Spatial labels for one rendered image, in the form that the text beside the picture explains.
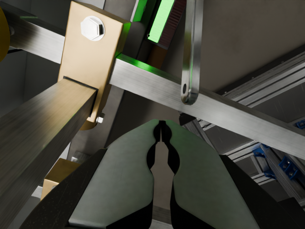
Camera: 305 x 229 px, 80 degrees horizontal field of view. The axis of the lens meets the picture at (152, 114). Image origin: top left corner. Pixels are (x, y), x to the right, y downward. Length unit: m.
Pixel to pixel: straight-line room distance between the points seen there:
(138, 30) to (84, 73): 0.17
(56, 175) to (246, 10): 1.05
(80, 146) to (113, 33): 0.33
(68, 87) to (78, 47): 0.04
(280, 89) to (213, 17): 0.47
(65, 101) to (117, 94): 0.21
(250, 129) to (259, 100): 0.75
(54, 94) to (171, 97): 0.12
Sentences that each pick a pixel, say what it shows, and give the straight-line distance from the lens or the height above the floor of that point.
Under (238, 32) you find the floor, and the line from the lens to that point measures 1.12.
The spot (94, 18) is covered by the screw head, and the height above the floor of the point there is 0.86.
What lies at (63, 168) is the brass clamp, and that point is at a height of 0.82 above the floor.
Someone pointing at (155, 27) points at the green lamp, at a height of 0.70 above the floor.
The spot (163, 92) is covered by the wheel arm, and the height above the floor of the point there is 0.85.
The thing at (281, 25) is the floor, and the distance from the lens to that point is 1.21.
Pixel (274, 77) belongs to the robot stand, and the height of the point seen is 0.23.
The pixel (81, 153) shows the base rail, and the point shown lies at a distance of 0.48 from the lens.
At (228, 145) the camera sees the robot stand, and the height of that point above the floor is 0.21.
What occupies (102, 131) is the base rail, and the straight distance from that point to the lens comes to 0.43.
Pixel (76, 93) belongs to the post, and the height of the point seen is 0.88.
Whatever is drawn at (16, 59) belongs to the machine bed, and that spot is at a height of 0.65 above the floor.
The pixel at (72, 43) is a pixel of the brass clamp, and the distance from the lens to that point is 0.21.
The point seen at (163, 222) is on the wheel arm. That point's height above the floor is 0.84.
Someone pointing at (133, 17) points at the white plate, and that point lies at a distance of 0.25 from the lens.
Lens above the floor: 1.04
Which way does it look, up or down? 62 degrees down
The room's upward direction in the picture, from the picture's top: 175 degrees counter-clockwise
